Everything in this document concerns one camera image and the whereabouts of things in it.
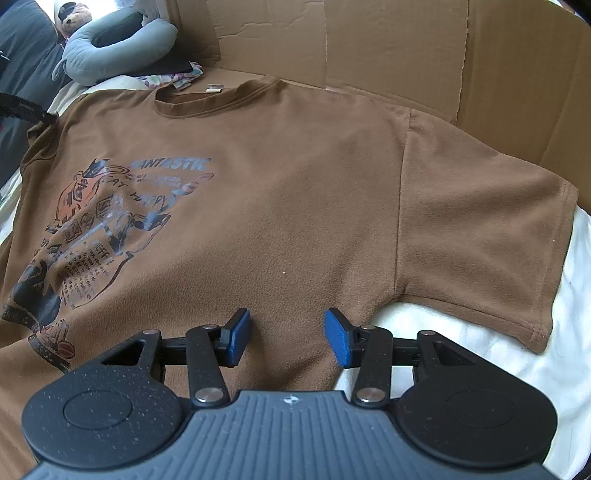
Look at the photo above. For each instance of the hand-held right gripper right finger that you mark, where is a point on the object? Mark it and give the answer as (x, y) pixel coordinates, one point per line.
(339, 337)

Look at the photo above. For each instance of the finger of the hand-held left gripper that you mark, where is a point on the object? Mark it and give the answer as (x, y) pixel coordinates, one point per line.
(23, 108)

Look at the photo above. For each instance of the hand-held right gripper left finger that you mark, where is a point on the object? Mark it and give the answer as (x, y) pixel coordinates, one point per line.
(238, 337)

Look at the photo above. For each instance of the brown printed t-shirt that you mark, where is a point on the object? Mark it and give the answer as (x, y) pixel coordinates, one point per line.
(286, 207)

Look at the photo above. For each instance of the brown teddy bear toy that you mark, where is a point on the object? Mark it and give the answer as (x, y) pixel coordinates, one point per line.
(74, 18)

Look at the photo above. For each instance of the grey neck pillow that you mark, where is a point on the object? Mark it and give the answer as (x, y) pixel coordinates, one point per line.
(138, 50)

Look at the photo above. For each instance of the black cloth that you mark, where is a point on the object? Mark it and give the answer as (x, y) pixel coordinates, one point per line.
(173, 65)

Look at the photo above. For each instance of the floral cloth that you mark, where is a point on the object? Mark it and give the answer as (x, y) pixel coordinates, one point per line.
(182, 79)

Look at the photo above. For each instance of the bear-printed cream bedsheet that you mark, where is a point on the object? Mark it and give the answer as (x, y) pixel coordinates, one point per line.
(508, 360)

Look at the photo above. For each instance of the flat cardboard sheet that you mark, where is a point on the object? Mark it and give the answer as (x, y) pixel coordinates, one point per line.
(392, 55)

